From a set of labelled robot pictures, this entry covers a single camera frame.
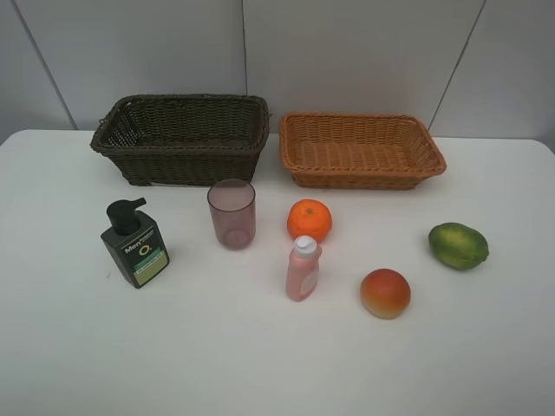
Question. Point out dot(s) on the orange mandarin fruit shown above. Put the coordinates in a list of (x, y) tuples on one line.
[(309, 217)]

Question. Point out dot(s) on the translucent purple plastic cup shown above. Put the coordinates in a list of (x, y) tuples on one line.
[(232, 204)]

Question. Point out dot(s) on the pink lotion bottle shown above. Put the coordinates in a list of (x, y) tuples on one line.
[(303, 268)]

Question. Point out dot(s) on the red yellow peach fruit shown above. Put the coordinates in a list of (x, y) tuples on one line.
[(385, 293)]

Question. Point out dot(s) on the black soap pump bottle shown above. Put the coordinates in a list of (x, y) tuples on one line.
[(134, 242)]

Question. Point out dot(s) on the green mango fruit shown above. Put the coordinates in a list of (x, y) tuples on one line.
[(458, 246)]

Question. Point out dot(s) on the light orange wicker basket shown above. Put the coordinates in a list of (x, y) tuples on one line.
[(358, 151)]

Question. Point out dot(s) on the dark brown wicker basket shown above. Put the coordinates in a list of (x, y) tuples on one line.
[(184, 139)]

